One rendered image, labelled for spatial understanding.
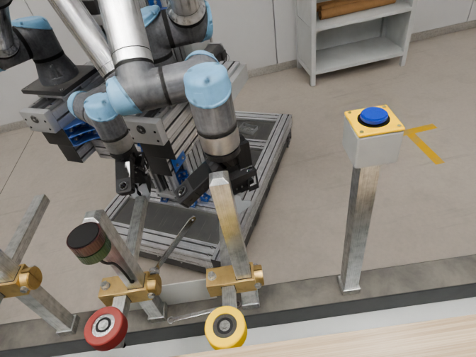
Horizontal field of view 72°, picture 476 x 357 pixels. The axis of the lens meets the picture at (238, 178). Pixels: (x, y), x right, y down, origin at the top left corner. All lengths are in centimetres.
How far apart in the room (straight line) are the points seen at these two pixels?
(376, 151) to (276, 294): 52
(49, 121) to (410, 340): 131
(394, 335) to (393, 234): 131
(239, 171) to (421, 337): 44
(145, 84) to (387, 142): 43
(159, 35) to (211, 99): 61
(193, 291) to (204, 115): 51
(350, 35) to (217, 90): 322
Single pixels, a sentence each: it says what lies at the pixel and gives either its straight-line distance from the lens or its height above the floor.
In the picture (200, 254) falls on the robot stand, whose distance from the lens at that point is 163.
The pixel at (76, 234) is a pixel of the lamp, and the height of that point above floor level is 111.
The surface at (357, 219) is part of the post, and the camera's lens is 70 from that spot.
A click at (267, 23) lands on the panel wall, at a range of 338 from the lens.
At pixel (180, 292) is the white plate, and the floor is 76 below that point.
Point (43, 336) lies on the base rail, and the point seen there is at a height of 70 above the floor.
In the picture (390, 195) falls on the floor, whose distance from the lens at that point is 217.
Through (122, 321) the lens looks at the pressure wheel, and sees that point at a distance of 77.
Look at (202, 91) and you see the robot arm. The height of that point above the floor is 129.
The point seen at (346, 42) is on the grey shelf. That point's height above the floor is 15.
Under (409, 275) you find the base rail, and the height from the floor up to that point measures 70.
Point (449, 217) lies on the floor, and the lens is 214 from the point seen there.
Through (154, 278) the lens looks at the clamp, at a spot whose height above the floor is 87.
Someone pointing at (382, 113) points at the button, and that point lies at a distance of 56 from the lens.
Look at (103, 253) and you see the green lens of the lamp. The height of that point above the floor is 108.
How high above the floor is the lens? 153
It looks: 42 degrees down
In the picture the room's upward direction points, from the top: 12 degrees counter-clockwise
